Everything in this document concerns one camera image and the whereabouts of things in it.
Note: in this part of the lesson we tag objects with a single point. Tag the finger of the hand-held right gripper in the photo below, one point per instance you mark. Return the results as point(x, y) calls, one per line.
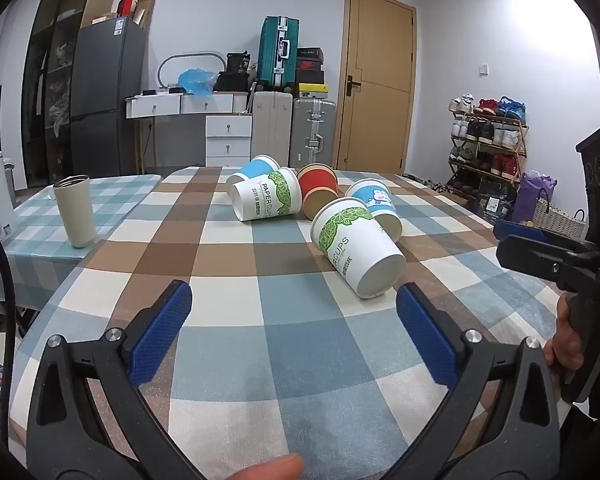
point(535, 257)
point(512, 230)

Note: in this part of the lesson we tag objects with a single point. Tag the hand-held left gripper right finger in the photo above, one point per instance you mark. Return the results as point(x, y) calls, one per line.
point(425, 332)

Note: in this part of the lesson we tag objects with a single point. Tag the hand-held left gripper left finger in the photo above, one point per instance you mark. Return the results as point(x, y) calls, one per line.
point(162, 330)

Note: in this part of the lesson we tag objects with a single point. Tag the white green leaf paper cup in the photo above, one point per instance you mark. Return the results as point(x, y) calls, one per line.
point(352, 247)
point(265, 197)

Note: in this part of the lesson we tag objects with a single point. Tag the blue cartoon paper cup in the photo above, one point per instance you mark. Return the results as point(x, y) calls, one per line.
point(375, 200)

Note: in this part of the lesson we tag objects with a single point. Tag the red paper cup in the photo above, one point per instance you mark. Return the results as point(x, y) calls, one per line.
point(317, 180)

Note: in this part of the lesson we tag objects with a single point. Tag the person's right hand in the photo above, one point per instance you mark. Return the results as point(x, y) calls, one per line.
point(562, 345)

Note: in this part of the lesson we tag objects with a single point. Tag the person's left hand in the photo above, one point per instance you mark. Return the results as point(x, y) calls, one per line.
point(275, 467)

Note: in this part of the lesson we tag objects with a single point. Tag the black paper bag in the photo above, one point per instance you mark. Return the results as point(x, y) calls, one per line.
point(495, 202)

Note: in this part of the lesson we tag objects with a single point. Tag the purple bag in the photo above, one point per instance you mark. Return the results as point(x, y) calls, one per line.
point(527, 195)

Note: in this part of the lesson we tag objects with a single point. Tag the white woven basket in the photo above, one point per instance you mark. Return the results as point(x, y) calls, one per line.
point(557, 220)

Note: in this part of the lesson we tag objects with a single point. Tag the wooden shoe rack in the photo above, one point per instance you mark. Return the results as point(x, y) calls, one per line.
point(521, 152)

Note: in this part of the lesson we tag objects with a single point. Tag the shoe rack with shoes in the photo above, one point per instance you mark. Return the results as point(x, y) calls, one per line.
point(485, 132)

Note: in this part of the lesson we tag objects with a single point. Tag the beige steel tumbler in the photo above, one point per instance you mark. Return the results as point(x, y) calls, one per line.
point(75, 215)

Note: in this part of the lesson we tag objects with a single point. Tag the small checked teal tablecloth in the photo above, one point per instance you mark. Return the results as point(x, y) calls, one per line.
point(35, 210)

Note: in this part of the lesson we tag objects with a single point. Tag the wooden door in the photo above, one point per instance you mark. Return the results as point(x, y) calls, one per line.
point(377, 85)

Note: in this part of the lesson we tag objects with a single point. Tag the white drawer dresser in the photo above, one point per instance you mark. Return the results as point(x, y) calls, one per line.
point(225, 132)

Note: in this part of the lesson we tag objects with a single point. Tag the silver suitcase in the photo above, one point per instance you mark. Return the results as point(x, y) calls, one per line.
point(312, 132)

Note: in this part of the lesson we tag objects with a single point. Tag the white suitcase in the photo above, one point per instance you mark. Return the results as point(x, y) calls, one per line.
point(271, 127)

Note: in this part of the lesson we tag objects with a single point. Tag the yellow black shoe box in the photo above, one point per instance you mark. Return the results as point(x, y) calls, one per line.
point(311, 91)

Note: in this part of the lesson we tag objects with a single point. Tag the blue plastic bag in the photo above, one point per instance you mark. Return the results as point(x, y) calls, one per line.
point(196, 82)

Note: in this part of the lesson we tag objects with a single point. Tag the dark grey fridge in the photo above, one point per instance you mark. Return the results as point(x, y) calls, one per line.
point(105, 85)

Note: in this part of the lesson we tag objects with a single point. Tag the oval mirror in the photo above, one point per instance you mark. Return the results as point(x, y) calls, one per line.
point(166, 62)

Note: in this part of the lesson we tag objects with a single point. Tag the dark glass cabinet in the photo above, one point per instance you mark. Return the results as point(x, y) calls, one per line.
point(50, 60)

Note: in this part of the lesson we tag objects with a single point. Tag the teal suitcase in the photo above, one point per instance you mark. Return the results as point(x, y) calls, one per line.
point(277, 52)

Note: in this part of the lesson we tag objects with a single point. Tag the open cardboard box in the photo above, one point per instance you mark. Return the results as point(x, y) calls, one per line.
point(145, 10)

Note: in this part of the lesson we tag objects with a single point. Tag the red box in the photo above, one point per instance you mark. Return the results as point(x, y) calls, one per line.
point(126, 6)

